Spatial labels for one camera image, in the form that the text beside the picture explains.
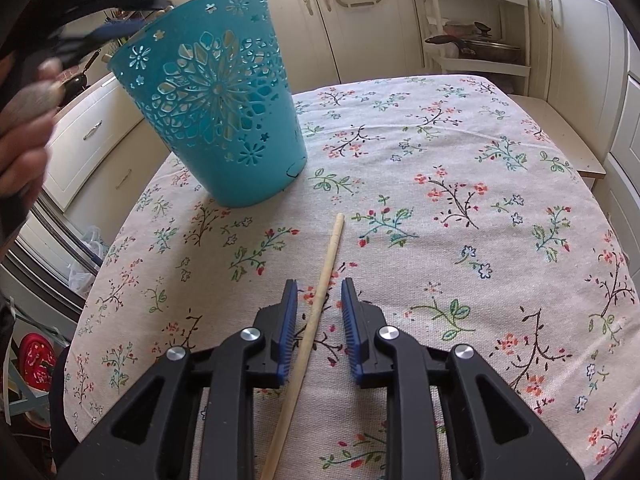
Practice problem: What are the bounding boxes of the red patterned cloth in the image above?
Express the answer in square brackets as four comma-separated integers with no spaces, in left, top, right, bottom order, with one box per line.
[19,332,59,395]

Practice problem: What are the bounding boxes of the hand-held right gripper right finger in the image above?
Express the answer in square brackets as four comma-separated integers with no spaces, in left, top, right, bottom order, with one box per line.
[341,277,587,480]

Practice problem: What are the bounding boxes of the teal perforated plastic basket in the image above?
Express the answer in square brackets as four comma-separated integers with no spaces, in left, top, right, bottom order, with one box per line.
[107,0,308,209]

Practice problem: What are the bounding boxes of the pale blue frame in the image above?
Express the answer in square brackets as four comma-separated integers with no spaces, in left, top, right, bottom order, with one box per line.
[0,355,53,428]

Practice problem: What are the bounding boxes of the dark pan with lid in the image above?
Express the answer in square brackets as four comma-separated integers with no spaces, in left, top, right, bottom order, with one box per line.
[425,21,524,64]

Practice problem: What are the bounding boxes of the clear plastic bag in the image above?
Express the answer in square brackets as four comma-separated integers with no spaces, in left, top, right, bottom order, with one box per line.
[66,225,110,297]

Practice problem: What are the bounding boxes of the black frying pan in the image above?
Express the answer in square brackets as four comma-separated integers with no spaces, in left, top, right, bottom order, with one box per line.
[54,47,104,107]

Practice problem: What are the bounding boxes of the tall cream cabinet door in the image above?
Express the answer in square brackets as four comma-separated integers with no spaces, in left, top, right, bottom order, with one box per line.
[517,0,556,106]
[545,0,629,161]

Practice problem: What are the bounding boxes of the white shelf rack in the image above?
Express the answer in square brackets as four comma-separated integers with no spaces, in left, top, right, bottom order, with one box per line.
[416,0,534,97]

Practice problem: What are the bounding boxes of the person's left hand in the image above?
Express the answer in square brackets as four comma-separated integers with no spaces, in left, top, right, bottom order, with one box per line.
[0,55,67,197]

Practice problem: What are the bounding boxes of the cream cabinet drawer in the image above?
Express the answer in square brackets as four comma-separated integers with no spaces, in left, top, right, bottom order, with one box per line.
[42,74,153,198]
[62,122,175,233]

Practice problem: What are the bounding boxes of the floral tablecloth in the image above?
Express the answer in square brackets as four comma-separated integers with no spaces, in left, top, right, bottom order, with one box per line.
[62,74,634,480]

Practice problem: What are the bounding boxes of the cream stool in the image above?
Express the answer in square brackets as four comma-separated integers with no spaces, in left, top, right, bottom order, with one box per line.
[507,92,607,183]

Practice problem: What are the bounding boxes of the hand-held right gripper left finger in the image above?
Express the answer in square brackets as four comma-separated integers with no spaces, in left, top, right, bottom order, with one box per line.
[57,279,299,480]

